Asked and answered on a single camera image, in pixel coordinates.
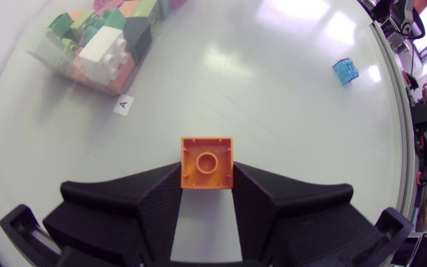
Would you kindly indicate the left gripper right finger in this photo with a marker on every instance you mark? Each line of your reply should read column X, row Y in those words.
column 291, row 215

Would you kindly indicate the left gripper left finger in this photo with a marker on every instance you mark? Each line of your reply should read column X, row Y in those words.
column 132, row 215

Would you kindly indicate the orange toy brick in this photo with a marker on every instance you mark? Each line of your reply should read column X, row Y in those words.
column 207, row 163

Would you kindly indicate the clear plastic container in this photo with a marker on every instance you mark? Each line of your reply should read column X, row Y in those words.
column 98, row 44

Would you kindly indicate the pile of toy bricks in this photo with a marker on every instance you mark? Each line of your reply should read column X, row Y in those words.
column 87, row 22

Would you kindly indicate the translucent blue toy brick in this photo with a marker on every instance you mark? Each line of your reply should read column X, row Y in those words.
column 345, row 71

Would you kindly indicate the white toy brick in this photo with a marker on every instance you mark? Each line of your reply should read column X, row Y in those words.
column 102, row 55

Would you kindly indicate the black toy brick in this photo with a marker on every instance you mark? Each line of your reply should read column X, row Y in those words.
column 139, row 37

